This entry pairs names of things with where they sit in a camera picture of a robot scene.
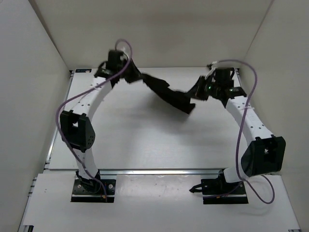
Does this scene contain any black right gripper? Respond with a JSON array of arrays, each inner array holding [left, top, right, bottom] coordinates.
[[185, 76, 221, 102]]

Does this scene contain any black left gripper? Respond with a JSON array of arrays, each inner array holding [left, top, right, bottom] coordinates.
[[120, 58, 147, 83]]

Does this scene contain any black skirt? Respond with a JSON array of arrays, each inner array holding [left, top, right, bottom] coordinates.
[[141, 72, 196, 116]]

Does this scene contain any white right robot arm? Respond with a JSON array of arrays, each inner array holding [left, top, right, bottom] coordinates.
[[187, 68, 286, 194]]

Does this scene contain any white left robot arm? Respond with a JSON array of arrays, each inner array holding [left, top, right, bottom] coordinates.
[[60, 50, 140, 192]]

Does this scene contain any left blue corner label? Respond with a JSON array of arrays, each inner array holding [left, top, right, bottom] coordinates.
[[75, 69, 92, 73]]

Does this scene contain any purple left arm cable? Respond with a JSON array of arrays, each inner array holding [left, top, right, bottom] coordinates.
[[56, 39, 134, 184]]

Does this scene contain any aluminium right side rail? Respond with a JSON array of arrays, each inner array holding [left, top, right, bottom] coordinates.
[[235, 68, 240, 81]]

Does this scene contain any aluminium rail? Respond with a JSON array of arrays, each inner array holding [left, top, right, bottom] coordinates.
[[100, 169, 221, 175], [43, 70, 75, 170], [235, 68, 240, 81]]

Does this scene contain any aluminium front rail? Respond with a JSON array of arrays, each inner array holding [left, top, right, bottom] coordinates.
[[100, 169, 221, 175]]

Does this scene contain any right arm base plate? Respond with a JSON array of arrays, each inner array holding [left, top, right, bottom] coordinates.
[[189, 174, 249, 205]]

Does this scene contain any aluminium left side rail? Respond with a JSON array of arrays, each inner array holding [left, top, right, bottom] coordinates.
[[43, 70, 75, 170]]

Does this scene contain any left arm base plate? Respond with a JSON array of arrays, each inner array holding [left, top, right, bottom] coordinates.
[[70, 175, 116, 203]]

